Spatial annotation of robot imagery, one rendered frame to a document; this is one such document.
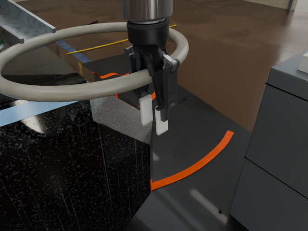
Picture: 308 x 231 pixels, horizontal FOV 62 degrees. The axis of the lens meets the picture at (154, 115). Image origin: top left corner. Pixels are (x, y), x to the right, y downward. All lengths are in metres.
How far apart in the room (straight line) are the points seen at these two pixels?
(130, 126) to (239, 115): 1.34
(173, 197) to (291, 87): 0.82
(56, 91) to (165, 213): 1.00
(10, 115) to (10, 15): 0.42
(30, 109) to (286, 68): 0.75
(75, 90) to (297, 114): 0.69
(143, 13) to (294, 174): 0.79
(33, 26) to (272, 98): 0.81
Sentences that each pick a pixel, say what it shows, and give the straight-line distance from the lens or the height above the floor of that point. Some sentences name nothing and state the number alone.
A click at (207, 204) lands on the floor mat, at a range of 1.42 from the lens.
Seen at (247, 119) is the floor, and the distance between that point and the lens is 2.05.
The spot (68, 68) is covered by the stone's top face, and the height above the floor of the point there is 0.80.
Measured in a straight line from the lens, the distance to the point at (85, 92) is 0.47.
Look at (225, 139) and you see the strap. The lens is 1.79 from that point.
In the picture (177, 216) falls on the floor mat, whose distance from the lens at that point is 1.36.
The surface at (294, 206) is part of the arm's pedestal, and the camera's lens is 1.13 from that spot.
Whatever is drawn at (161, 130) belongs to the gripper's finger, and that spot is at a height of 0.80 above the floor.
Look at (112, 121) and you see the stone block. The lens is 0.79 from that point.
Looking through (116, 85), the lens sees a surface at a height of 0.92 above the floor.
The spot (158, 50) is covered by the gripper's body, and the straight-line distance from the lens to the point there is 0.47.
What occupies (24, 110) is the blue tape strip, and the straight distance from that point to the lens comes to 0.73.
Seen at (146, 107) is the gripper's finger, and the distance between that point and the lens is 0.57.
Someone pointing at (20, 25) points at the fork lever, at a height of 0.90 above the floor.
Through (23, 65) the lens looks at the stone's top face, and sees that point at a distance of 0.93.
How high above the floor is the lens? 1.15
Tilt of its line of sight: 36 degrees down
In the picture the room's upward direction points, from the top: straight up
